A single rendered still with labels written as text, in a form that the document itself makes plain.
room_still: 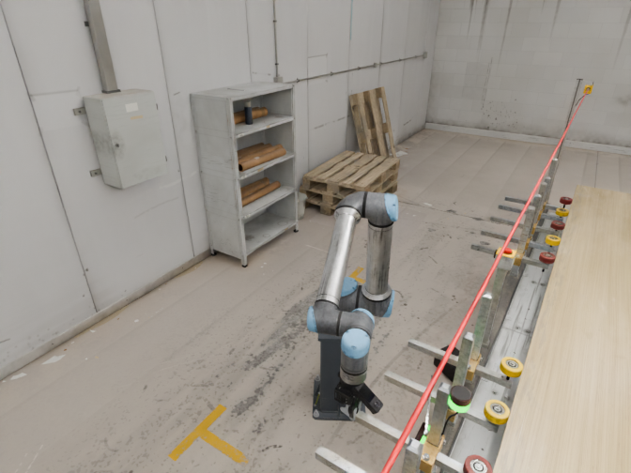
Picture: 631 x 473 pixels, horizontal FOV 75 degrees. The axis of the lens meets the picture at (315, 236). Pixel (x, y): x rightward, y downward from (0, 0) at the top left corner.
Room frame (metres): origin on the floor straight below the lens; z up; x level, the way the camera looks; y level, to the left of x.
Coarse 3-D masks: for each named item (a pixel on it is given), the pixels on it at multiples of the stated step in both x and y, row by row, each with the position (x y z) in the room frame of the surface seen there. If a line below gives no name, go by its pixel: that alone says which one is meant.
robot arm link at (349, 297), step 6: (348, 282) 1.79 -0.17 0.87; (354, 282) 1.79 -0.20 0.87; (342, 288) 1.74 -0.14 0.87; (348, 288) 1.74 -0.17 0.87; (354, 288) 1.75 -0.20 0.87; (360, 288) 1.76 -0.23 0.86; (342, 294) 1.72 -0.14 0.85; (348, 294) 1.72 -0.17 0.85; (354, 294) 1.73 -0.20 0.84; (342, 300) 1.72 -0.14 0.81; (348, 300) 1.72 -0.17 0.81; (354, 300) 1.71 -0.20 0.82; (342, 306) 1.72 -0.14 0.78; (348, 306) 1.71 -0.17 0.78; (354, 306) 1.70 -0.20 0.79; (348, 312) 1.72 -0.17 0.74
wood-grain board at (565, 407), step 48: (576, 192) 2.98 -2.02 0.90; (624, 192) 2.98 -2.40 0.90; (576, 240) 2.20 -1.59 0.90; (624, 240) 2.20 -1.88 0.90; (576, 288) 1.70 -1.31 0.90; (624, 288) 1.70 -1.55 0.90; (576, 336) 1.35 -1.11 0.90; (624, 336) 1.35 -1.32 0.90; (528, 384) 1.09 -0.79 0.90; (576, 384) 1.09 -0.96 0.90; (624, 384) 1.09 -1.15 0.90; (528, 432) 0.89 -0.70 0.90; (576, 432) 0.89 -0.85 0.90; (624, 432) 0.89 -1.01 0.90
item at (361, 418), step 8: (360, 416) 0.98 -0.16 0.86; (368, 416) 0.98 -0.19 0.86; (368, 424) 0.96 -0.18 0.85; (376, 424) 0.95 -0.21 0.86; (384, 424) 0.95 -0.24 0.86; (376, 432) 0.94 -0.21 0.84; (384, 432) 0.92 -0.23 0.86; (392, 432) 0.92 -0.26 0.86; (400, 432) 0.92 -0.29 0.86; (392, 440) 0.90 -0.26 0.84; (408, 440) 0.89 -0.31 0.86; (416, 440) 0.89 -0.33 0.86; (440, 456) 0.83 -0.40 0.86; (440, 464) 0.81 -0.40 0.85; (448, 464) 0.81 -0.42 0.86; (456, 464) 0.81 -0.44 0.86; (456, 472) 0.79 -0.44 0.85
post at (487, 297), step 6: (486, 294) 1.30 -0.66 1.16; (492, 294) 1.30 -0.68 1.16; (486, 300) 1.29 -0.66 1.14; (492, 300) 1.30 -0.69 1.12; (480, 306) 1.30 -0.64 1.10; (486, 306) 1.28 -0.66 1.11; (480, 312) 1.29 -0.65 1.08; (486, 312) 1.28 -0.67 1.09; (480, 318) 1.29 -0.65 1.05; (486, 318) 1.28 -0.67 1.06; (480, 324) 1.29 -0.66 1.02; (474, 330) 1.29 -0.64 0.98; (480, 330) 1.28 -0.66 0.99; (480, 336) 1.28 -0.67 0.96; (474, 342) 1.29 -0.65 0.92; (480, 342) 1.28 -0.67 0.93; (474, 348) 1.29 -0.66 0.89; (480, 348) 1.29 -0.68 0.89; (474, 354) 1.28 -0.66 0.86
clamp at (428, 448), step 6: (426, 438) 0.89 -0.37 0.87; (444, 438) 0.90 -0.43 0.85; (426, 444) 0.87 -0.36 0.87; (432, 444) 0.87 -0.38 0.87; (444, 444) 0.89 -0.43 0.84; (426, 450) 0.85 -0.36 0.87; (432, 450) 0.85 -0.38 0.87; (438, 450) 0.85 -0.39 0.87; (432, 456) 0.83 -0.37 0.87; (426, 462) 0.81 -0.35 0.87; (432, 462) 0.81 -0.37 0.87; (420, 468) 0.81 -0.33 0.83; (426, 468) 0.80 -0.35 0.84; (432, 468) 0.81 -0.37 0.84
